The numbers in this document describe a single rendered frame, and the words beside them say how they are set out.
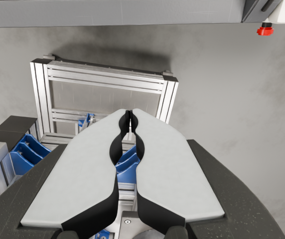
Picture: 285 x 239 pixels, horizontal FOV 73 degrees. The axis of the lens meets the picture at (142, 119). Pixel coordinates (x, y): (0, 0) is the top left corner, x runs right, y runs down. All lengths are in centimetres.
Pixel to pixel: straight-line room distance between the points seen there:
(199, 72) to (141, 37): 47
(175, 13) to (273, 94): 148
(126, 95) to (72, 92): 33
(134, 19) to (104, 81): 83
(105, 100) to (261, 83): 114
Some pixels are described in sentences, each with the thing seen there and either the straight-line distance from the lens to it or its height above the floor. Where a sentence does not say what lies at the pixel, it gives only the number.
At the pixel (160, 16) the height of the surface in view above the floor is 95.
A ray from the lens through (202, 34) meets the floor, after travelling 139.
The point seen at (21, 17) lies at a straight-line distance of 41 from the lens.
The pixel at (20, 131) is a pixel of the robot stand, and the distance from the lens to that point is 71.
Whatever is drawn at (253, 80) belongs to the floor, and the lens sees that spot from 164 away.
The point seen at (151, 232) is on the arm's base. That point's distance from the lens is 56.
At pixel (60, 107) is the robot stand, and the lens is 133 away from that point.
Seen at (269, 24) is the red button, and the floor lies 81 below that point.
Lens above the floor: 131
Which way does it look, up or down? 59 degrees down
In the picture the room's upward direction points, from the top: 176 degrees clockwise
